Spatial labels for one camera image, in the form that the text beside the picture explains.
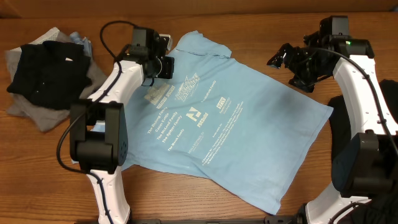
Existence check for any light blue printed t-shirt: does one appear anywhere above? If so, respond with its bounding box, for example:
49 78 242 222
123 31 333 214

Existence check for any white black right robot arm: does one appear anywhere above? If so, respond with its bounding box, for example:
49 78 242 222
267 37 397 223

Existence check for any black garment pile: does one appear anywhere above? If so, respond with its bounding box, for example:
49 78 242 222
328 80 397 224

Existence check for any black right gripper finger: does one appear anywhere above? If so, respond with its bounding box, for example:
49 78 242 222
267 43 294 68
289 76 315 93

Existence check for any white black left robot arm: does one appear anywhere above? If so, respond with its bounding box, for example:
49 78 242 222
67 44 174 223

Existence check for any grey folded garment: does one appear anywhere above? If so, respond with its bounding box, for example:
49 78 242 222
5 31 106 132

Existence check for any white mesh folded garment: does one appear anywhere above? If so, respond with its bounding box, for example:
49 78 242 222
30 27 60 44

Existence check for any blue folded garment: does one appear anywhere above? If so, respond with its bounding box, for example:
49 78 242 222
70 32 93 58

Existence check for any black folded polo shirt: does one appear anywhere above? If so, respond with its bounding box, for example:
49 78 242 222
7 40 91 110

